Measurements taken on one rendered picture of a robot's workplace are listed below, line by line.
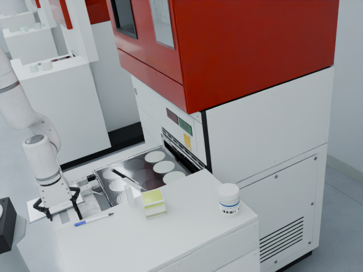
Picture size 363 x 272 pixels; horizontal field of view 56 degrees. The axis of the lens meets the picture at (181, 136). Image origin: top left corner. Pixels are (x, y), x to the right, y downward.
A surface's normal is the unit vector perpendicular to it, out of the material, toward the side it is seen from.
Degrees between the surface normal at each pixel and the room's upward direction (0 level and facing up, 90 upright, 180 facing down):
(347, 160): 90
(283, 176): 90
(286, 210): 90
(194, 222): 0
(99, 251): 0
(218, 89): 90
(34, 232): 0
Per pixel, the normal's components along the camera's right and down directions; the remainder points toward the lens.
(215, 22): 0.45, 0.38
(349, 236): -0.13, -0.87
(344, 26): -0.88, 0.33
